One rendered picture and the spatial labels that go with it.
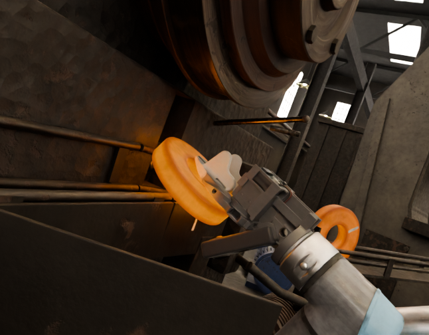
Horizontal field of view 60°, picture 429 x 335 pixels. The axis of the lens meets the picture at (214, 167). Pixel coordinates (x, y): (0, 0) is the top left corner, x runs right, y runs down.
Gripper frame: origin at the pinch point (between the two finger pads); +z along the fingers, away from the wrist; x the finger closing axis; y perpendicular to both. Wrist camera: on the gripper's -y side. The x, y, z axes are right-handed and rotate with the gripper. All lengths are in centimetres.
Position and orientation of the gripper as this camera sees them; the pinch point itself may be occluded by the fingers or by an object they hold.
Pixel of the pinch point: (198, 165)
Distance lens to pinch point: 60.4
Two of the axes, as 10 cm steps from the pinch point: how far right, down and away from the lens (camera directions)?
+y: 6.3, -7.5, -2.1
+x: -4.6, -1.4, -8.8
